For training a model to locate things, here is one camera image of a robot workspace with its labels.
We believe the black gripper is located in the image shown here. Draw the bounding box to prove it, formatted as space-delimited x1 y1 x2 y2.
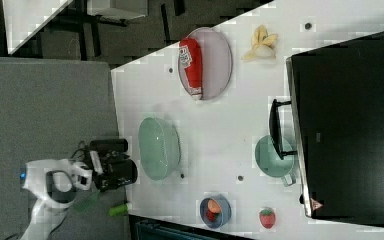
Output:
85 139 138 192

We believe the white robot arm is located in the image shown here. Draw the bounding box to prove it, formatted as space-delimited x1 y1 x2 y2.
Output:
20 139 138 240

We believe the green marker pen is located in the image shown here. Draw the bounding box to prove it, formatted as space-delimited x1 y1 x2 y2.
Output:
109 203 131 217

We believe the orange toy fruit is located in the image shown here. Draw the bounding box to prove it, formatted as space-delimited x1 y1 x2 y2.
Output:
207 199 221 214

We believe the red toy fruit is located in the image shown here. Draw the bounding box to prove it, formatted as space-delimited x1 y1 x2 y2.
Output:
206 210 218 222

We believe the blue small bowl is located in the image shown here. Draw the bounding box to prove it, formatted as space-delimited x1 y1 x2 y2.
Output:
199 194 232 229

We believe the red ketchup bottle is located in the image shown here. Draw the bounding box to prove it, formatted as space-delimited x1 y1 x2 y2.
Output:
179 38 203 100

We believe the pink oval plate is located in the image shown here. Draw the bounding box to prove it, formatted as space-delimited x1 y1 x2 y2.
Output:
178 27 233 101

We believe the green mug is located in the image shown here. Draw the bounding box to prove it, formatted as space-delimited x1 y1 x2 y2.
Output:
254 135 297 187

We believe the red toy strawberry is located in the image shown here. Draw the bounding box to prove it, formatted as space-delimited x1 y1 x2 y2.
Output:
259 208 276 229

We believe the peeled toy banana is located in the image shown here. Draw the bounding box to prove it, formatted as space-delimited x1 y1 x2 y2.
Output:
241 25 278 61

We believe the black toaster oven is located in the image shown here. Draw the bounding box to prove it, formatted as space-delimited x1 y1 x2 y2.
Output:
269 31 384 227

